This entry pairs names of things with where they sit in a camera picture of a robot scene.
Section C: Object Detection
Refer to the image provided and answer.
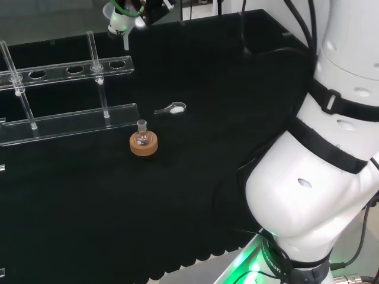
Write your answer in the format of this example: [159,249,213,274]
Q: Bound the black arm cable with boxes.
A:
[307,0,320,57]
[282,0,316,53]

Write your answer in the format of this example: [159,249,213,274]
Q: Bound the translucent plastic funnel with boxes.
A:
[102,2,131,51]

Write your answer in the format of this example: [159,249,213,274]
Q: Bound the black cloth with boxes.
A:
[0,8,319,284]

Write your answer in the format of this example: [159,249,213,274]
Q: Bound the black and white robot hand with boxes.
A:
[107,8,148,39]

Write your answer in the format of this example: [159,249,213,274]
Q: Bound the green cable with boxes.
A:
[109,0,146,17]

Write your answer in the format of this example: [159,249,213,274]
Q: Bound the cork ring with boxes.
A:
[129,132,158,156]

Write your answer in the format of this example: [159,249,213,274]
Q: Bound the clear funnel stand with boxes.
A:
[0,30,140,148]

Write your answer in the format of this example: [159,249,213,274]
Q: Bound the silver cable connector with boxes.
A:
[333,273,379,284]

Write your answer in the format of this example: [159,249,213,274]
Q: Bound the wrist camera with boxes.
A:
[144,0,172,26]

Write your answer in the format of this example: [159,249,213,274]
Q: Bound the black base cable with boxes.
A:
[330,189,379,272]

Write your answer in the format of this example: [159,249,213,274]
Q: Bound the round-bottom glass flask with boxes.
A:
[133,119,152,146]

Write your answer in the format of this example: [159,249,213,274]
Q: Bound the glass weighing funnel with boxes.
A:
[153,101,187,116]

